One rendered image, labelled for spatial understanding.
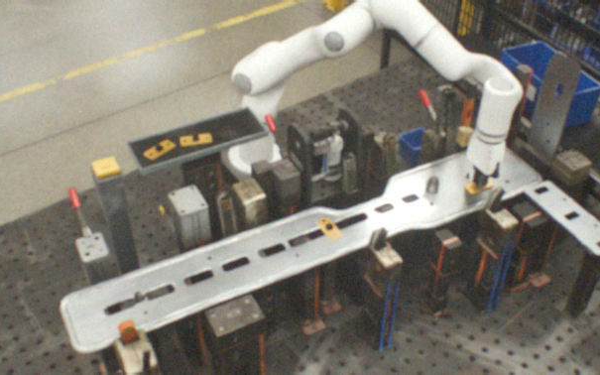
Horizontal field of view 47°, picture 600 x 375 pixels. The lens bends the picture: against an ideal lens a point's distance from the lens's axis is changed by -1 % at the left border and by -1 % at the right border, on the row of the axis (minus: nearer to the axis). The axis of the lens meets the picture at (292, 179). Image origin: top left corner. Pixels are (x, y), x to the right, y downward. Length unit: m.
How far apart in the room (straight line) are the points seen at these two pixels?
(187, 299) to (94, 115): 2.56
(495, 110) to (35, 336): 1.41
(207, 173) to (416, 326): 0.74
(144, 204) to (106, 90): 1.99
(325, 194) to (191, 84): 2.41
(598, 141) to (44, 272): 1.76
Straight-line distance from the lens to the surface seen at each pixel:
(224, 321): 1.63
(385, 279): 1.76
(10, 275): 2.32
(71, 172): 3.78
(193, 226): 1.81
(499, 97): 1.83
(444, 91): 2.06
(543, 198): 2.08
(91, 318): 1.73
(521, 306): 2.18
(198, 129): 1.95
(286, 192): 1.93
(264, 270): 1.76
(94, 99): 4.30
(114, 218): 1.96
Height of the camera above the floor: 2.31
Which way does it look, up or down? 41 degrees down
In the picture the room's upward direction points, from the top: straight up
